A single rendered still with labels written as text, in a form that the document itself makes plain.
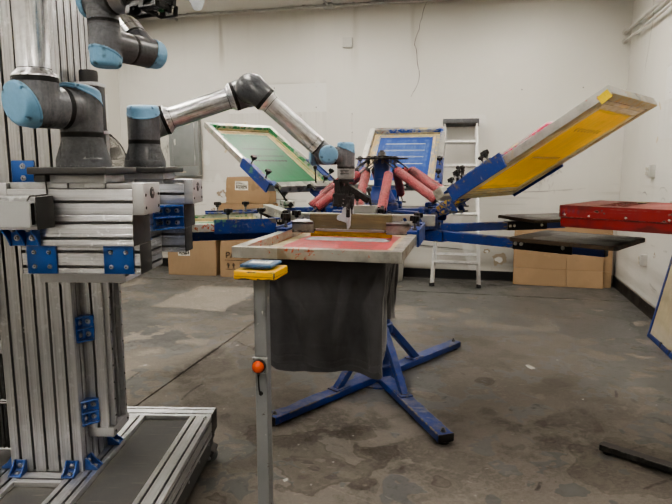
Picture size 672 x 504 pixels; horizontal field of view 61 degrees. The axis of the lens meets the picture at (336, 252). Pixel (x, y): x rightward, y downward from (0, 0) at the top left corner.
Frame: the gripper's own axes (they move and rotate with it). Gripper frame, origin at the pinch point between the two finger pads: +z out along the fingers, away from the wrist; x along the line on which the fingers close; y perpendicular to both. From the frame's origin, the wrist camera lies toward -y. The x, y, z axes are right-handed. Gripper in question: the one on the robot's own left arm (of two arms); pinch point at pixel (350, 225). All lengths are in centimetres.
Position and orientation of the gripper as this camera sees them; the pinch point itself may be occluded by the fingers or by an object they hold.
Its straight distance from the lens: 247.6
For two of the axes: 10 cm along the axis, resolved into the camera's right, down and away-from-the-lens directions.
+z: 0.0, 9.9, 1.5
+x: -2.3, 1.4, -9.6
